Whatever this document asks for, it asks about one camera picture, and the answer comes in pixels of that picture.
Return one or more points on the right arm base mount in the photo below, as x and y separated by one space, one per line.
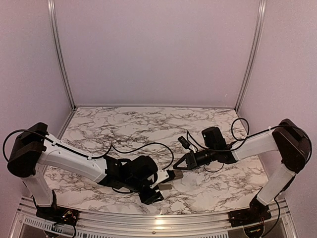
248 216

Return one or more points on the white remote control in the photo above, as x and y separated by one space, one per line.
176 174

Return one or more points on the left aluminium frame post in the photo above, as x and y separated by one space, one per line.
59 54

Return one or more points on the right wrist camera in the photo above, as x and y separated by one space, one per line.
185 143

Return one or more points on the aluminium frame post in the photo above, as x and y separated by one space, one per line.
252 56
59 54

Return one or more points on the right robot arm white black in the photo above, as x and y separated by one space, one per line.
293 144

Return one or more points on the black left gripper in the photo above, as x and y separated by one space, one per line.
151 198

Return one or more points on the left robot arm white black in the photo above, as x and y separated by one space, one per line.
35 147

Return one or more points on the grey battery cover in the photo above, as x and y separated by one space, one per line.
165 186

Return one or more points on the right aluminium frame post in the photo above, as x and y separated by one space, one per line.
252 56

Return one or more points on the front aluminium rail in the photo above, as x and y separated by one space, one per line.
93 224

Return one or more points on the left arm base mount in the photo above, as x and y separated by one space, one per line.
60 215

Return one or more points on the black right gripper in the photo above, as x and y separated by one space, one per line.
191 160

